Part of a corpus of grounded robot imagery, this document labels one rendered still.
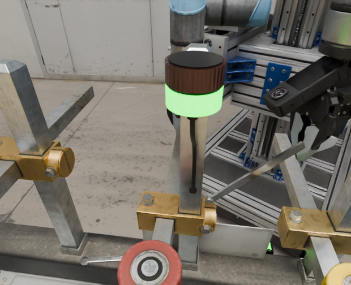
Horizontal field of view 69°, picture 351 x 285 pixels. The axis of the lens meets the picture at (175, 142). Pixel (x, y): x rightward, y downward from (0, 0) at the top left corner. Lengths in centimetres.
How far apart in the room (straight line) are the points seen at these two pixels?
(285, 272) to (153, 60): 279
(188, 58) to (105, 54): 303
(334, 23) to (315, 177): 131
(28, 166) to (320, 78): 46
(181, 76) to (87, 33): 306
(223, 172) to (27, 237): 110
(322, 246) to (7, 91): 51
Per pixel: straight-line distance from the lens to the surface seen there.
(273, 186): 152
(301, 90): 42
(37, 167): 45
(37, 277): 74
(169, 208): 45
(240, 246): 58
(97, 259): 61
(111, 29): 317
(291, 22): 118
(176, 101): 25
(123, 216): 158
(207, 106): 25
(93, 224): 158
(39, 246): 68
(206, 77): 24
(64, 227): 57
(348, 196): 46
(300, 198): 54
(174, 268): 35
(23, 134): 43
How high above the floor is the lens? 121
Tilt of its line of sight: 35 degrees down
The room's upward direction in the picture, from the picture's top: straight up
